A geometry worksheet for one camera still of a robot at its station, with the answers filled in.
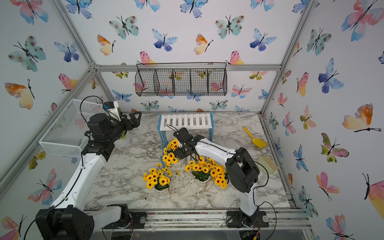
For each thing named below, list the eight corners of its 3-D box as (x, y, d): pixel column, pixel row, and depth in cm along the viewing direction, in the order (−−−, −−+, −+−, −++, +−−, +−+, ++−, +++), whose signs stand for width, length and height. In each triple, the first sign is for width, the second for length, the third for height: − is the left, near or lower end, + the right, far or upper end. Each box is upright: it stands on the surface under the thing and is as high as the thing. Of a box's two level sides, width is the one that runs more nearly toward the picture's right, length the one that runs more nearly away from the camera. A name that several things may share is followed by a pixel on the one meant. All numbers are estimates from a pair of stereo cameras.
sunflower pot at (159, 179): (149, 195, 83) (140, 185, 70) (152, 178, 89) (145, 166, 76) (171, 195, 83) (166, 185, 70) (173, 178, 89) (169, 166, 76)
